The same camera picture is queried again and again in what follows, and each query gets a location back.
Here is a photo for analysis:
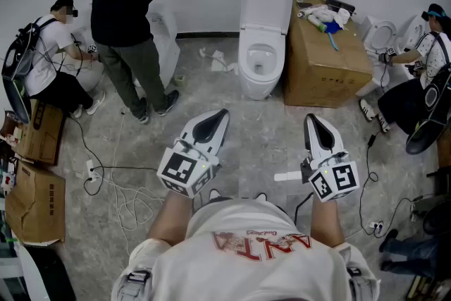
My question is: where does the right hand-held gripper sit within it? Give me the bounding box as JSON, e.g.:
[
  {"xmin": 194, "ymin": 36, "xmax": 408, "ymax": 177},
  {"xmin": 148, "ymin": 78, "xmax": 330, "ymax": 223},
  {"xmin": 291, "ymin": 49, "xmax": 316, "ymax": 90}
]
[{"xmin": 299, "ymin": 113, "xmax": 360, "ymax": 202}]

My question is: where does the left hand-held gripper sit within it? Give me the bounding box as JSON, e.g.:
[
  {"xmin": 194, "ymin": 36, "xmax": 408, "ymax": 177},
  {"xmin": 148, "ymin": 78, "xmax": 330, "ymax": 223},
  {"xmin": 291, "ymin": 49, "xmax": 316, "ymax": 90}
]
[{"xmin": 156, "ymin": 109, "xmax": 230, "ymax": 199}]

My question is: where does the white toilet seat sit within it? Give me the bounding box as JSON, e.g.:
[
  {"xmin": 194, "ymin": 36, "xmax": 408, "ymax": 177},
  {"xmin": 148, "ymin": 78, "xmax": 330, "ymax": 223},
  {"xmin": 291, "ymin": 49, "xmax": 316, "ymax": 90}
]
[{"xmin": 239, "ymin": 23, "xmax": 287, "ymax": 82}]

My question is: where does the person's right forearm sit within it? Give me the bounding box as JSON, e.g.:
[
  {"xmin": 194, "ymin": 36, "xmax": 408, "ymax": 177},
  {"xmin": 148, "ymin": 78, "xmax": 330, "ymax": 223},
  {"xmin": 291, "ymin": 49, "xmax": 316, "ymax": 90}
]
[{"xmin": 309, "ymin": 197, "xmax": 346, "ymax": 247}]

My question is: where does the person's left forearm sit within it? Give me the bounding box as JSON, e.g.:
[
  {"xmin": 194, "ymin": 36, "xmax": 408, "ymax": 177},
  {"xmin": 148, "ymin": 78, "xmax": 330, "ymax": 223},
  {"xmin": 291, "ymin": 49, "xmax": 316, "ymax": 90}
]
[{"xmin": 146, "ymin": 190, "xmax": 194, "ymax": 247}]

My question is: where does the white toilet bowl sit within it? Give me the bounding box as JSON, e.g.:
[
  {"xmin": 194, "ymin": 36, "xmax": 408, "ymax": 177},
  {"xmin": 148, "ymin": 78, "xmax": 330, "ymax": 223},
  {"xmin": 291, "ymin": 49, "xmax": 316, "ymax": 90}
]
[{"xmin": 238, "ymin": 23, "xmax": 287, "ymax": 102}]

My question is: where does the white square-tank toilet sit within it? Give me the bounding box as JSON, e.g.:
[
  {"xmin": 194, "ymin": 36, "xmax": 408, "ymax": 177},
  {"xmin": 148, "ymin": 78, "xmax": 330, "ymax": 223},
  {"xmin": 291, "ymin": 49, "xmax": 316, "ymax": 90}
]
[{"xmin": 146, "ymin": 5, "xmax": 181, "ymax": 89}]

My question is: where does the white toilet paper roll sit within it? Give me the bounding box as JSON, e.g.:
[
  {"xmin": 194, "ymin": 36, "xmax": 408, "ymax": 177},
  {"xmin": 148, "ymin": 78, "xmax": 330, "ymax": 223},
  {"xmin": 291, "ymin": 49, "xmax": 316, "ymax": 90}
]
[{"xmin": 335, "ymin": 8, "xmax": 352, "ymax": 29}]

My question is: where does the white rounded toilet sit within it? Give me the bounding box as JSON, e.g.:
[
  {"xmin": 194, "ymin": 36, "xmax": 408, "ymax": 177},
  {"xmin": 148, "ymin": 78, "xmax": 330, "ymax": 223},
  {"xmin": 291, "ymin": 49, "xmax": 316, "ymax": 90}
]
[{"xmin": 60, "ymin": 26, "xmax": 105, "ymax": 92}]

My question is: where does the white tape strip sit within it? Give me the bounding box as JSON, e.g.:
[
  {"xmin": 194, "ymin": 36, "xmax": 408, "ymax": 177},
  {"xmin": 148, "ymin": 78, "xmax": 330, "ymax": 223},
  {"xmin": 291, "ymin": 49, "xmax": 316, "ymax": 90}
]
[{"xmin": 273, "ymin": 171, "xmax": 303, "ymax": 183}]

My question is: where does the white paper sheet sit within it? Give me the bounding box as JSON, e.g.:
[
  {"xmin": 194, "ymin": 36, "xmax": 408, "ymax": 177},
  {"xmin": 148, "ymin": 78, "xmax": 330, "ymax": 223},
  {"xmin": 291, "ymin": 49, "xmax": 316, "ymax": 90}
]
[{"xmin": 210, "ymin": 49, "xmax": 228, "ymax": 73}]

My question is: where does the large brown cardboard box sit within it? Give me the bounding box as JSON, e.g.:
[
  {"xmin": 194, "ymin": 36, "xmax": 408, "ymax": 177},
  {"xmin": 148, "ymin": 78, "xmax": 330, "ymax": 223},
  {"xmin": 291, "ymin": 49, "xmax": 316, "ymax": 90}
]
[{"xmin": 283, "ymin": 0, "xmax": 373, "ymax": 109}]

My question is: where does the white plastic bag bundle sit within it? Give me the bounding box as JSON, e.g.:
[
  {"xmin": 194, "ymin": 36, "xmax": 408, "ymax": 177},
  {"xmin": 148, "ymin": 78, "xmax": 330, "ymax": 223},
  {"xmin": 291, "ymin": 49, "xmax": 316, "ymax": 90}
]
[{"xmin": 315, "ymin": 6, "xmax": 338, "ymax": 24}]

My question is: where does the white angled-neck cleaner bottle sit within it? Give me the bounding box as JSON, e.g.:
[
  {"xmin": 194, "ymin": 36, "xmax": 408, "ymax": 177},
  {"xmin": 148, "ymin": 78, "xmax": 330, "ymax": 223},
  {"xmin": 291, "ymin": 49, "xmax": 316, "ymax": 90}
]
[{"xmin": 297, "ymin": 5, "xmax": 328, "ymax": 19}]

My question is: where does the black equipment pile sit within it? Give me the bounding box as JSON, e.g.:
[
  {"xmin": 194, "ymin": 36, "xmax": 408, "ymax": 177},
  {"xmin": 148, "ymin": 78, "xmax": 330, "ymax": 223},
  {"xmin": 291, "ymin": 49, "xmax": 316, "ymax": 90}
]
[{"xmin": 409, "ymin": 165, "xmax": 451, "ymax": 238}]

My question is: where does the person's white printed t-shirt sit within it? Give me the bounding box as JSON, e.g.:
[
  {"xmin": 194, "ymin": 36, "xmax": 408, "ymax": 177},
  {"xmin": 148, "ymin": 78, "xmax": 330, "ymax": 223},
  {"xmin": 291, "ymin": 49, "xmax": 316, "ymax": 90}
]
[{"xmin": 111, "ymin": 199, "xmax": 381, "ymax": 301}]

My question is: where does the small brown cardboard box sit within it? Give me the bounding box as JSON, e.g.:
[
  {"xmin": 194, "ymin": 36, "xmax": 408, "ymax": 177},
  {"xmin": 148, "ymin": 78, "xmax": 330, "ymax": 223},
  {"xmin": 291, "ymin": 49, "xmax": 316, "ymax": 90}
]
[{"xmin": 15, "ymin": 98, "xmax": 67, "ymax": 166}]

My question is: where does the torn brown cardboard box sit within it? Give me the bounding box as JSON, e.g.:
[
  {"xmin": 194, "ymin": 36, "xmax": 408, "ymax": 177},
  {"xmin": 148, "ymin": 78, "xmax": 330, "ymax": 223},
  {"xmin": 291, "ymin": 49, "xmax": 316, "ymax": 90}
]
[{"xmin": 4, "ymin": 160, "xmax": 67, "ymax": 245}]

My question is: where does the black white curved panel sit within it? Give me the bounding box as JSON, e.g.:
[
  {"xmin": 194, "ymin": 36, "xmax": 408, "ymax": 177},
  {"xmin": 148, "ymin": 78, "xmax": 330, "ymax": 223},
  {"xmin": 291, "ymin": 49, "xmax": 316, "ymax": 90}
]
[{"xmin": 15, "ymin": 242, "xmax": 77, "ymax": 301}]

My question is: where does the white shelf rack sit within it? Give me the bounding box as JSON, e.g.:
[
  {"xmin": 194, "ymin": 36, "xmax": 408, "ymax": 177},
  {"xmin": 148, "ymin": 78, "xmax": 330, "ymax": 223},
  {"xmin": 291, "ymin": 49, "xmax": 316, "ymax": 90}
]
[{"xmin": 0, "ymin": 235, "xmax": 27, "ymax": 301}]

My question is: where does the thin black looped cable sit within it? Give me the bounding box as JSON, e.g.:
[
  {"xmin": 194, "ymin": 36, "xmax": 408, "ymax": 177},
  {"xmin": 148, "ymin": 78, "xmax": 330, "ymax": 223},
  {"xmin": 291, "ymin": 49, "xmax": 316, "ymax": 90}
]
[{"xmin": 358, "ymin": 144, "xmax": 435, "ymax": 238}]

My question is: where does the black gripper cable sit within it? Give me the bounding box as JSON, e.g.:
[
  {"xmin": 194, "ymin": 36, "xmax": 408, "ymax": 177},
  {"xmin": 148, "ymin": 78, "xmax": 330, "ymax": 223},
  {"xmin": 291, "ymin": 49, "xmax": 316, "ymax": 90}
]
[{"xmin": 293, "ymin": 191, "xmax": 315, "ymax": 227}]

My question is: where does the long black floor cable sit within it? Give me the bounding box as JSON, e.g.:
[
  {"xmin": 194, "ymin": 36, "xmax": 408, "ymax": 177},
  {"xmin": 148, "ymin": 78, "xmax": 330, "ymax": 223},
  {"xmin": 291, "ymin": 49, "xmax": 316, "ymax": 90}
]
[{"xmin": 68, "ymin": 115, "xmax": 159, "ymax": 197}]

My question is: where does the tangled white cable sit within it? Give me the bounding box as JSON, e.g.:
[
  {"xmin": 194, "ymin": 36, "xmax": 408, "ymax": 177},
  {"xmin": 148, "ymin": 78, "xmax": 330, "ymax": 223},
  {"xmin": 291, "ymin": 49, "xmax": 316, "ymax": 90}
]
[{"xmin": 101, "ymin": 109, "xmax": 166, "ymax": 241}]

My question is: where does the grey shoulder strap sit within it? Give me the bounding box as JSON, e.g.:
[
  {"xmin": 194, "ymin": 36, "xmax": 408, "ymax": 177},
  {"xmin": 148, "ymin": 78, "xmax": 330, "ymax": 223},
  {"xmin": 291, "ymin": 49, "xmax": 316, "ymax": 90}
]
[
  {"xmin": 115, "ymin": 269, "xmax": 153, "ymax": 301},
  {"xmin": 346, "ymin": 266, "xmax": 371, "ymax": 301}
]

